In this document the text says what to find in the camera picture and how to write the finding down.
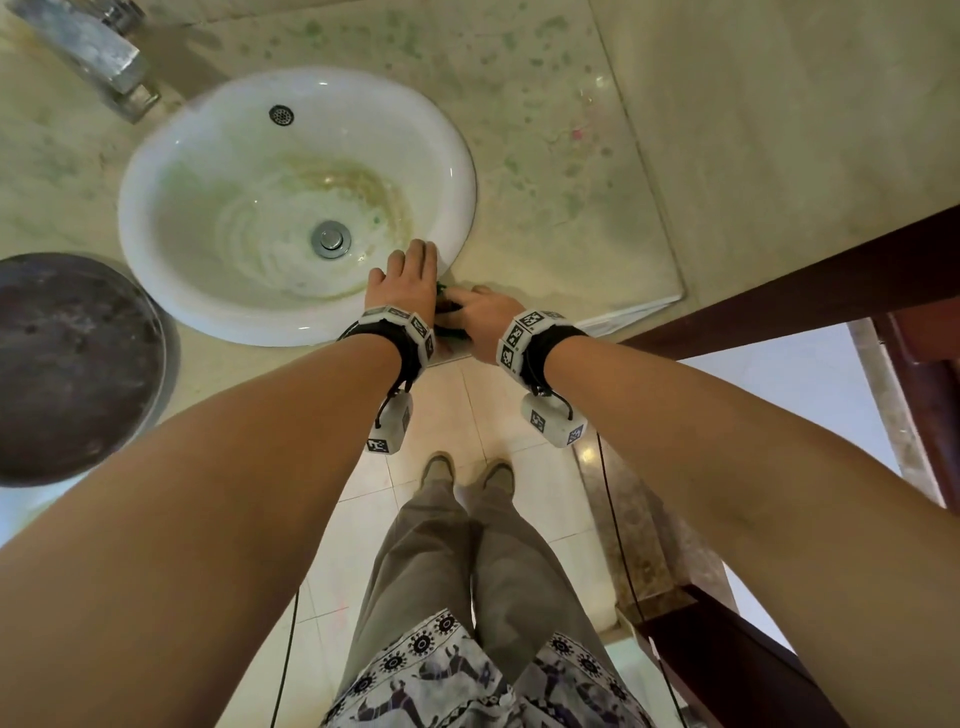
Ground dark round metal tray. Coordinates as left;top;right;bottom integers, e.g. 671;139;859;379
0;252;181;489

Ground patterned white shirt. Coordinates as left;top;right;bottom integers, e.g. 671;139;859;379
320;607;658;728

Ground black wristband with marker tags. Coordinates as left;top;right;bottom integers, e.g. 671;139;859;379
494;308;590;397
337;305;438;395

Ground black cable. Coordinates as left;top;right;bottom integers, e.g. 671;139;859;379
269;592;301;728
596;431;688;728

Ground person's right forearm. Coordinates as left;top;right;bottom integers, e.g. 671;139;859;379
543;335;960;728

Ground green cloth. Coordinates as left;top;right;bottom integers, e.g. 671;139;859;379
433;283;470;339

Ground person's left forearm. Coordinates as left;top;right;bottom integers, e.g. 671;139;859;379
0;333;406;728

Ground white toilet lid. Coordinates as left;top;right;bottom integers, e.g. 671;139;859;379
0;476;88;549

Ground chrome drain stopper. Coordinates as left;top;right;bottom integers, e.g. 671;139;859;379
311;219;354;261

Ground grey trousers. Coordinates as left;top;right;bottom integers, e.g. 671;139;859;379
352;479;601;691

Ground person's right hand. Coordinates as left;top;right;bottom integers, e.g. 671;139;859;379
434;283;526;348

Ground white round sink basin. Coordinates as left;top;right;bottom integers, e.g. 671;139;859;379
117;65;478;349

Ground person's left hand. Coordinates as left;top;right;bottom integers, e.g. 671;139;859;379
365;238;440;325

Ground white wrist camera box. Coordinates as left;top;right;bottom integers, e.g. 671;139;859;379
521;391;590;450
365;389;415;456

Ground chrome square faucet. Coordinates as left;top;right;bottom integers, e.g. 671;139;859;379
3;0;163;125

